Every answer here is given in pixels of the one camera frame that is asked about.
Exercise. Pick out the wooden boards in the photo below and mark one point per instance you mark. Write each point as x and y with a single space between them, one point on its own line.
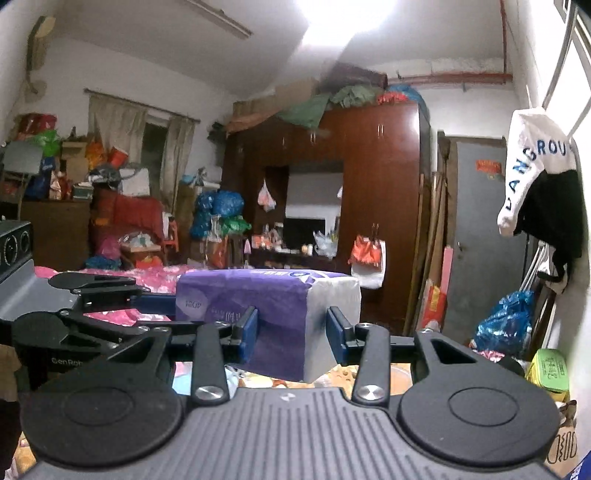
436 240

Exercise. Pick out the red pipe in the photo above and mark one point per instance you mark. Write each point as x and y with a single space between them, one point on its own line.
461 77

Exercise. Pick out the pink floral blanket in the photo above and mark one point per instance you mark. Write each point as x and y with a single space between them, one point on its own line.
152 277

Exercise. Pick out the white lettered hoodie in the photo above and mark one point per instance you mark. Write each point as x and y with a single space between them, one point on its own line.
531 138

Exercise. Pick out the beige curtain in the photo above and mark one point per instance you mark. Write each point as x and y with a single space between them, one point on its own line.
115 124
180 157

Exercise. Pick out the blue plastic bag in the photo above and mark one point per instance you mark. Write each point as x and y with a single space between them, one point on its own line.
505 323

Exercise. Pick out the green cloth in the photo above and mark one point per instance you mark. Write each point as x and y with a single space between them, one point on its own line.
314 108

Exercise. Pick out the pink and white hanging bag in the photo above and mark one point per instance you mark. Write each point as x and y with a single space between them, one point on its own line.
267 196

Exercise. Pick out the purple tissue pack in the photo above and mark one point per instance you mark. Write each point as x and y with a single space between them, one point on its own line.
277 300

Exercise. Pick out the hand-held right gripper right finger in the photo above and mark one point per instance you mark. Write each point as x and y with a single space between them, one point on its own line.
337 332

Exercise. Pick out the stack of blue plastic bags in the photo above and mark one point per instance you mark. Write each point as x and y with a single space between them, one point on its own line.
217 210

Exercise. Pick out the metal folding rack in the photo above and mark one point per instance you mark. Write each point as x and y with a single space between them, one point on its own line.
538 277

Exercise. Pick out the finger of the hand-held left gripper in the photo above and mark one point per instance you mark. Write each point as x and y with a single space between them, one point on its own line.
182 341
157 304

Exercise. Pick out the grey door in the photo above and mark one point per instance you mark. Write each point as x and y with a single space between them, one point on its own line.
480 230

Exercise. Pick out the cardboard boxes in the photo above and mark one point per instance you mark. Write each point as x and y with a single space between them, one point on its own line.
277 99

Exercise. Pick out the green box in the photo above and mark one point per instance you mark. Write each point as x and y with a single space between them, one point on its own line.
549 369

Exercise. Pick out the red cloth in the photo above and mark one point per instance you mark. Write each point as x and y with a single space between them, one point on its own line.
129 214

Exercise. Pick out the pile of bags and boxes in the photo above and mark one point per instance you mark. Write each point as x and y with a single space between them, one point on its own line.
69 157

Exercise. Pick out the dark wooden wardrobe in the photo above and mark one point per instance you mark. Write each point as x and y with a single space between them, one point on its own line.
383 184

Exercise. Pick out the grey appliance with dials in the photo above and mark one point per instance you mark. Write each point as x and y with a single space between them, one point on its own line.
27 290

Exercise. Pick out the black television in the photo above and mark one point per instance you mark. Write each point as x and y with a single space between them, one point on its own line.
300 233

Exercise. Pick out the wooden cabinet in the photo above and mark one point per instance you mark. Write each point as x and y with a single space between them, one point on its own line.
55 230

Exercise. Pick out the green plastic bag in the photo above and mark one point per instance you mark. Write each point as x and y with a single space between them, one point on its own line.
238 226

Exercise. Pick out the white plastic bag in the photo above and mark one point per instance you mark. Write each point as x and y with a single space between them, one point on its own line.
369 277

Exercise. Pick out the black hanging garment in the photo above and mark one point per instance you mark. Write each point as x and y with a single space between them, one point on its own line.
558 212

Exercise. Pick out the orange plastic bag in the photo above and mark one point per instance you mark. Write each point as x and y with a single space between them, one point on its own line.
364 251

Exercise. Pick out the clear plastic bag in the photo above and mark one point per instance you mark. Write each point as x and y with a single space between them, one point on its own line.
325 243

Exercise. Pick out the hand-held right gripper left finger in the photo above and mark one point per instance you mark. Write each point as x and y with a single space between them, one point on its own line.
249 332

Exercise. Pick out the fluorescent ceiling lamp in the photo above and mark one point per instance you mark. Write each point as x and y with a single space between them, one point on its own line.
221 18

